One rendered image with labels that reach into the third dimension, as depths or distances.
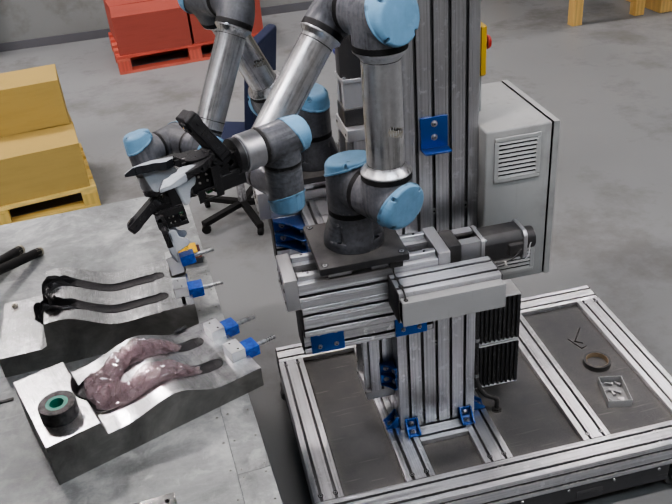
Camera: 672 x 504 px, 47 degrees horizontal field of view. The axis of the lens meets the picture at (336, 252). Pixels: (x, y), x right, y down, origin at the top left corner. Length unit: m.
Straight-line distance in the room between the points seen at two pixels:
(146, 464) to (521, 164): 1.19
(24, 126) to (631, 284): 3.41
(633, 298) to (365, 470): 1.62
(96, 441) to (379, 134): 0.89
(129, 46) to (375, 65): 5.46
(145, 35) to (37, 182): 2.60
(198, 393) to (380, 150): 0.68
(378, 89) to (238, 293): 2.19
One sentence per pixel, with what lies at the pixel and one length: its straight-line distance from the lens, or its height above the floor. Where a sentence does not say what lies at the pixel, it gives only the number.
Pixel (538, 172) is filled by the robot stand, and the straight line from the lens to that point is 2.15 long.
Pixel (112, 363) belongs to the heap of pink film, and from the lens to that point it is 1.92.
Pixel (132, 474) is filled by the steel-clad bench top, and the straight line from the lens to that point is 1.78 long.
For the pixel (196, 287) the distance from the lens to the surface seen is 2.11.
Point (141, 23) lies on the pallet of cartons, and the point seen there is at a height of 0.39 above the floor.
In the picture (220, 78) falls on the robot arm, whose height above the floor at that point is 1.41.
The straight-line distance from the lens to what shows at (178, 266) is 2.19.
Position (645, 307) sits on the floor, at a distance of 3.58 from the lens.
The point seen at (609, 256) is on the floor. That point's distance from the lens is 3.89.
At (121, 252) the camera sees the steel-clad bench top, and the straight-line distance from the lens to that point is 2.56.
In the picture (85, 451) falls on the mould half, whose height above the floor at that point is 0.86.
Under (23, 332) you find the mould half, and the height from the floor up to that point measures 0.86.
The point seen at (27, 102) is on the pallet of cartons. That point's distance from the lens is 4.89.
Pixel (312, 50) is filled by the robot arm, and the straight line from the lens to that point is 1.67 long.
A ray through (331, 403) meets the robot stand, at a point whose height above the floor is 0.21.
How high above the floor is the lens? 2.04
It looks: 31 degrees down
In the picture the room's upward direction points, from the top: 5 degrees counter-clockwise
